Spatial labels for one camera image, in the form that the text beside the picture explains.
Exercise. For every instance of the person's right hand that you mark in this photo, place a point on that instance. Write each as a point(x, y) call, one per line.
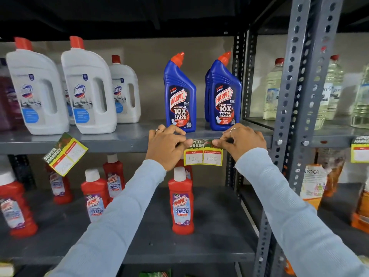
point(245, 142)

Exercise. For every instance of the person's left hand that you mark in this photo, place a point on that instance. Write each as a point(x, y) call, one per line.
point(164, 149)

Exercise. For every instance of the person's left thumb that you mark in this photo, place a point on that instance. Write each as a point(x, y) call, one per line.
point(184, 143)

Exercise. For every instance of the person's right thumb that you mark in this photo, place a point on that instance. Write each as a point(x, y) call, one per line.
point(219, 144)

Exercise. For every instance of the yellow price tag card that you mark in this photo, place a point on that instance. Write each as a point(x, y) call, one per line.
point(360, 151)
point(203, 158)
point(66, 154)

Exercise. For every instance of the person's right forearm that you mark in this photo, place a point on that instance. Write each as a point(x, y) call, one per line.
point(288, 216)

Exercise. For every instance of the person's left forearm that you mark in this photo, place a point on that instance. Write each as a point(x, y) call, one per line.
point(115, 222)

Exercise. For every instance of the red bathroom cleaner bottle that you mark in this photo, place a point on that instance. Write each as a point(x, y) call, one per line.
point(60, 188)
point(181, 204)
point(16, 207)
point(188, 170)
point(114, 181)
point(95, 199)

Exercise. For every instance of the blue toilet cleaner bottle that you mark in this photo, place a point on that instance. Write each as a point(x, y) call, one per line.
point(206, 98)
point(180, 98)
point(224, 98)

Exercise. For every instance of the clear liquid bottle red cap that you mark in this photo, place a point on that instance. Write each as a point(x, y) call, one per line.
point(272, 92)
point(361, 103)
point(331, 95)

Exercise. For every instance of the white cleaner bottle red cap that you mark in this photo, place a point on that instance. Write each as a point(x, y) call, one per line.
point(126, 92)
point(34, 95)
point(69, 109)
point(86, 95)

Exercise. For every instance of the grey metal shelf rack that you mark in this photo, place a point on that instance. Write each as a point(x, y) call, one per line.
point(86, 141)
point(291, 112)

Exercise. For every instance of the white and orange refill pouch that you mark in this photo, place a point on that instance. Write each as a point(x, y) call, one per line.
point(312, 184)

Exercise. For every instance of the orange liquid bottle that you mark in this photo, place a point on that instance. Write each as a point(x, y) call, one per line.
point(334, 170)
point(362, 210)

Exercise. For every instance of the green packet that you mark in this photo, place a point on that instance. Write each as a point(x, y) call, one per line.
point(155, 273)

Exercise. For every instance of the orange packet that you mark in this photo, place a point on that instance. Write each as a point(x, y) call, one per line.
point(289, 269)

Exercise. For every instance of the purple cleaner bottle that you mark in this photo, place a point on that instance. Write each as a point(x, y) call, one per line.
point(8, 103)

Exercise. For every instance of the pale packet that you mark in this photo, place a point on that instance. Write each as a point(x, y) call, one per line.
point(5, 269)

